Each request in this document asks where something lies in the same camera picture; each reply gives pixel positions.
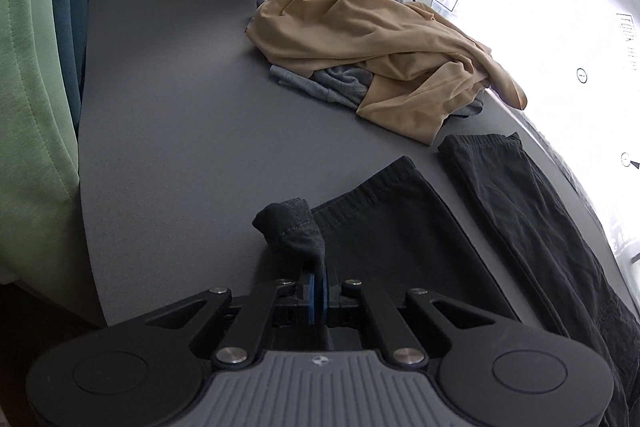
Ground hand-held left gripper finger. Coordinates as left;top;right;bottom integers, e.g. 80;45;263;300
145;271;317;367
316;274;498;367

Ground black pants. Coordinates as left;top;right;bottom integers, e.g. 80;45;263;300
252;133;640;427

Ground grey garment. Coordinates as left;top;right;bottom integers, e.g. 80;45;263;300
270;0;483;118

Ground beige garment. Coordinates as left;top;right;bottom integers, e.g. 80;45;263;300
244;0;528;145

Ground green fabric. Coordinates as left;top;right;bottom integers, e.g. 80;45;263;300
0;0;83;285

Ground white printed sheet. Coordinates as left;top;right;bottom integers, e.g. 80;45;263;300
431;0;640;258

